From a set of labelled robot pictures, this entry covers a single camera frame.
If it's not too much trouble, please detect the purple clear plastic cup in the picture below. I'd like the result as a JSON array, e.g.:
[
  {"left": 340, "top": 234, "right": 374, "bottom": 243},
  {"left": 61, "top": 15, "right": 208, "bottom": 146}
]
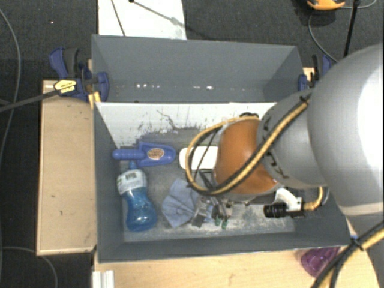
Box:
[{"left": 301, "top": 247, "right": 342, "bottom": 277}]

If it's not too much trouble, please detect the pale wood board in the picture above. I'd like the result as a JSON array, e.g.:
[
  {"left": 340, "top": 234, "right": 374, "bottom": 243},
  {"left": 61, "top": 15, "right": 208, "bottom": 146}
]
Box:
[{"left": 35, "top": 78, "right": 98, "bottom": 256}]

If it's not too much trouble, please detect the pale blue cloth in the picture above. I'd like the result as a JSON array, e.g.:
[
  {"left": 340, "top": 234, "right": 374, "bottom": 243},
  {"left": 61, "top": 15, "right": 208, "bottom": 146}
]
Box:
[{"left": 161, "top": 177, "right": 214, "bottom": 229}]

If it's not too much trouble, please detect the blue plastic bottle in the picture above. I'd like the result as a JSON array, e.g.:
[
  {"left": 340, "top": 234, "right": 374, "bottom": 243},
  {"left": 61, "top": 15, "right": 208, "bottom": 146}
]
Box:
[{"left": 116, "top": 160, "right": 158, "bottom": 232}]

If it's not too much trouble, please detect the grey metal bin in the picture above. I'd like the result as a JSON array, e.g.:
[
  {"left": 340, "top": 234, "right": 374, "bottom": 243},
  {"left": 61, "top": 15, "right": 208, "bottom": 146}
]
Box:
[{"left": 91, "top": 34, "right": 352, "bottom": 263}]

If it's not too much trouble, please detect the white rounded block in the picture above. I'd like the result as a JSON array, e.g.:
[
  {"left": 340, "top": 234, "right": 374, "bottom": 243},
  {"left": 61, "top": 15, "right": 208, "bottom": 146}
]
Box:
[{"left": 178, "top": 145, "right": 219, "bottom": 172}]

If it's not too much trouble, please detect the black cylinder on white bracket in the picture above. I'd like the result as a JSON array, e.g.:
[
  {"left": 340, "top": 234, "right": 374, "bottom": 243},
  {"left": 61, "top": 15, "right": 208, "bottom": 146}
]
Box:
[{"left": 263, "top": 187, "right": 324, "bottom": 220}]

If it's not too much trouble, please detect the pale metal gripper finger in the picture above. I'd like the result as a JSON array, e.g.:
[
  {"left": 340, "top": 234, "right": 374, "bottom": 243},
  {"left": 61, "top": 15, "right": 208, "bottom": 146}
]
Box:
[
  {"left": 201, "top": 197, "right": 213, "bottom": 222},
  {"left": 191, "top": 203, "right": 206, "bottom": 229}
]

